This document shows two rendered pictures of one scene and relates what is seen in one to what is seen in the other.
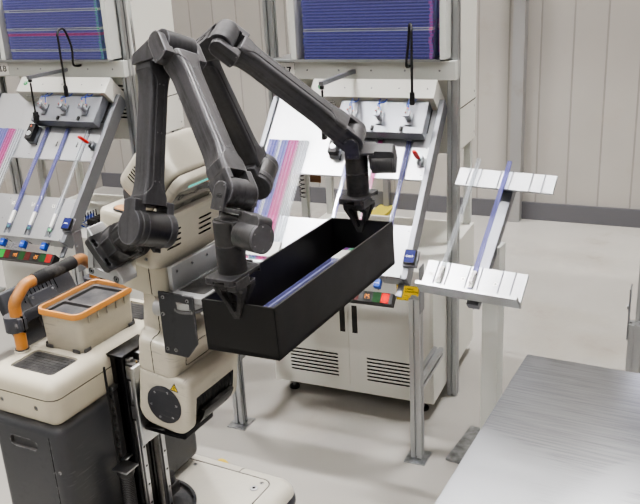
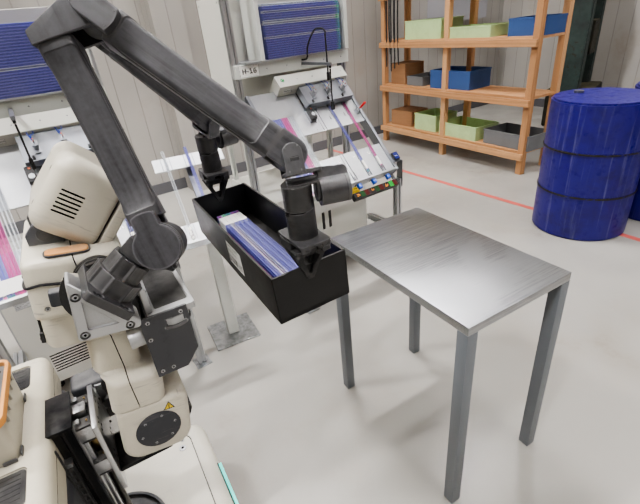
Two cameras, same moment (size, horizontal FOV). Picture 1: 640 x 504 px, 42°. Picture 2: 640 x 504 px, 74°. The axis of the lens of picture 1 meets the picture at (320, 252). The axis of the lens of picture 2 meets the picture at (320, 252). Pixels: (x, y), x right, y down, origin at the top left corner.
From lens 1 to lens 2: 134 cm
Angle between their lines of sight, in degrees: 52
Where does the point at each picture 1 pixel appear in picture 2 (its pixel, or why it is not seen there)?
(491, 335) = (218, 261)
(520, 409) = (384, 259)
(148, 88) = (83, 73)
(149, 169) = (140, 173)
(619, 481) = (473, 257)
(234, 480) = (160, 457)
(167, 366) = (156, 390)
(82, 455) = not seen: outside the picture
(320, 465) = not seen: hidden behind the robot
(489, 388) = (226, 294)
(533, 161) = not seen: hidden behind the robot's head
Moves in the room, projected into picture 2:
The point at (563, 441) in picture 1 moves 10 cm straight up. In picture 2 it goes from (426, 258) to (427, 233)
